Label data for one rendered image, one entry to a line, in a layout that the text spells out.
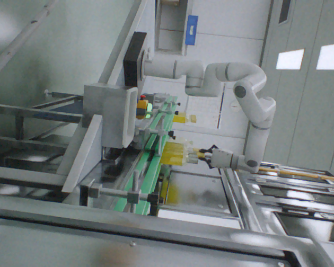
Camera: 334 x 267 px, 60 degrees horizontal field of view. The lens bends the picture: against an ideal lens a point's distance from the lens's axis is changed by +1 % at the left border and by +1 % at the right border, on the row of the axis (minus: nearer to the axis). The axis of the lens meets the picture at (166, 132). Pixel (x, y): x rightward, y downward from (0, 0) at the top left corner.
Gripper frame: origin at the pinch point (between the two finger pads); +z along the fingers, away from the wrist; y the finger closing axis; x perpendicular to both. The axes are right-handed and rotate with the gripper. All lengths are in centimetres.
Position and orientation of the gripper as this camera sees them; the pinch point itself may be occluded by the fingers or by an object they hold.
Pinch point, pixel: (202, 154)
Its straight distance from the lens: 153.0
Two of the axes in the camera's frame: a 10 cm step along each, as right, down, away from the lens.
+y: 1.2, -9.7, -2.1
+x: -3.3, 1.6, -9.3
